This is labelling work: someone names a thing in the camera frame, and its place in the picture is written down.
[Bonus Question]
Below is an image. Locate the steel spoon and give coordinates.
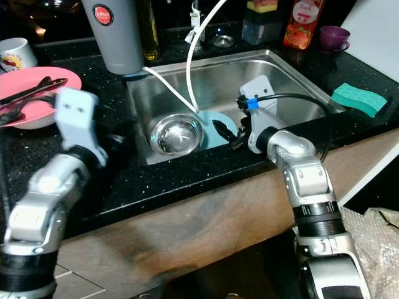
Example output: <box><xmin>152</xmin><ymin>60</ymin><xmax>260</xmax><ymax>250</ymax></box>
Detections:
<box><xmin>1</xmin><ymin>78</ymin><xmax>68</xmax><ymax>125</ymax></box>

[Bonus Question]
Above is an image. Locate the light blue plate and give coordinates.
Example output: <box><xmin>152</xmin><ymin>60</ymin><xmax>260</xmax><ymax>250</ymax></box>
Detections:
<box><xmin>196</xmin><ymin>109</ymin><xmax>239</xmax><ymax>150</ymax></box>

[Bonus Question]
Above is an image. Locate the stainless steel bowl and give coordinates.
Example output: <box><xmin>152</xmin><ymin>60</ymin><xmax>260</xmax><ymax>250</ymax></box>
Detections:
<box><xmin>150</xmin><ymin>113</ymin><xmax>204</xmax><ymax>157</ymax></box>

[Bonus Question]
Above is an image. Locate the stainless steel sink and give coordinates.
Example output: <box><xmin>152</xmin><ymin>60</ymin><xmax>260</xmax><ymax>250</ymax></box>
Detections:
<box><xmin>125</xmin><ymin>49</ymin><xmax>347</xmax><ymax>166</ymax></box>

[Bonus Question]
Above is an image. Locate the pink plate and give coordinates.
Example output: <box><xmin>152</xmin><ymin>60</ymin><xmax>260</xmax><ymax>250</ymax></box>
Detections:
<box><xmin>0</xmin><ymin>67</ymin><xmax>83</xmax><ymax>130</ymax></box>

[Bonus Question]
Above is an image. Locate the small clear glass dish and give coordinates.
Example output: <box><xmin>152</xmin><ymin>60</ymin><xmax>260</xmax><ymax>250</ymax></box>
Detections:
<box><xmin>212</xmin><ymin>34</ymin><xmax>235</xmax><ymax>49</ymax></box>

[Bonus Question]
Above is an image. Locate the dark steel knife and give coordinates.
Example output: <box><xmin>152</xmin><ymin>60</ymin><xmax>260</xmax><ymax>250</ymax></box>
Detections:
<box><xmin>6</xmin><ymin>76</ymin><xmax>52</xmax><ymax>105</ymax></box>

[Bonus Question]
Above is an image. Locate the grey thermos with red logo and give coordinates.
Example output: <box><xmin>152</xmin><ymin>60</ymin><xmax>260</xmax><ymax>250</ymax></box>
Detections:
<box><xmin>81</xmin><ymin>0</ymin><xmax>146</xmax><ymax>76</ymax></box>

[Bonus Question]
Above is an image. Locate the dark sponge holder with sponge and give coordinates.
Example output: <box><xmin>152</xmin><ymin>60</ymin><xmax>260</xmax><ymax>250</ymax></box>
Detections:
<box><xmin>241</xmin><ymin>0</ymin><xmax>281</xmax><ymax>45</ymax></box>

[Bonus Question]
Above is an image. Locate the yellow oil bottle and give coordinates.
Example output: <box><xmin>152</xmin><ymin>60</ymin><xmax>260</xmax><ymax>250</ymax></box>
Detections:
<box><xmin>138</xmin><ymin>0</ymin><xmax>161</xmax><ymax>62</ymax></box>

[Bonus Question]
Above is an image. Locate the chrome faucet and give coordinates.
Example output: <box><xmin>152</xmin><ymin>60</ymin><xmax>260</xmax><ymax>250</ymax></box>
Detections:
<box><xmin>186</xmin><ymin>0</ymin><xmax>207</xmax><ymax>44</ymax></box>

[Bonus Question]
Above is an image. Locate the green sponge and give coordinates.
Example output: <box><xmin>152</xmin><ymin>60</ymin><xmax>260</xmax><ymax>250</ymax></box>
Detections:
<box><xmin>330</xmin><ymin>82</ymin><xmax>389</xmax><ymax>118</ymax></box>

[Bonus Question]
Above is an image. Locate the purple cup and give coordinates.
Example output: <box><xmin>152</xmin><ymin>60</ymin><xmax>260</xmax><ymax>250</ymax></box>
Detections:
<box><xmin>319</xmin><ymin>26</ymin><xmax>352</xmax><ymax>53</ymax></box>

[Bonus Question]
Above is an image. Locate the white Hello Kitty mug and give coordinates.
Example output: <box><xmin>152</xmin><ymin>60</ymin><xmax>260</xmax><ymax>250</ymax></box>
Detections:
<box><xmin>0</xmin><ymin>37</ymin><xmax>39</xmax><ymax>73</ymax></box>

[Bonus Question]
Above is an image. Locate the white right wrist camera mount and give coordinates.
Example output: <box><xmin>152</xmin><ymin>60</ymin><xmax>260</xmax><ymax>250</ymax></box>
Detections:
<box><xmin>240</xmin><ymin>75</ymin><xmax>279</xmax><ymax>154</ymax></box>

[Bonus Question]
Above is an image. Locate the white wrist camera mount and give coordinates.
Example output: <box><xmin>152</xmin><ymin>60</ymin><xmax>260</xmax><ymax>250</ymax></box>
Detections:
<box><xmin>55</xmin><ymin>87</ymin><xmax>108</xmax><ymax>168</ymax></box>
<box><xmin>240</xmin><ymin>75</ymin><xmax>279</xmax><ymax>154</ymax></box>

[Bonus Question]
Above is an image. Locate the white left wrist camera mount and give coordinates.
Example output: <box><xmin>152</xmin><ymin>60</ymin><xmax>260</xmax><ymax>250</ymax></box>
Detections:
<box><xmin>55</xmin><ymin>87</ymin><xmax>108</xmax><ymax>168</ymax></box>

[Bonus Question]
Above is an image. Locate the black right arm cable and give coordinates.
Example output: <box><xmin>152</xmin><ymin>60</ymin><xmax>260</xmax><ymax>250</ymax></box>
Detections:
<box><xmin>249</xmin><ymin>93</ymin><xmax>342</xmax><ymax>163</ymax></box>

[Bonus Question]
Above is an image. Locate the white hose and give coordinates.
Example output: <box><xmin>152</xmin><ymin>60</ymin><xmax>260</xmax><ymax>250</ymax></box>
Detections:
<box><xmin>143</xmin><ymin>0</ymin><xmax>229</xmax><ymax>114</ymax></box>

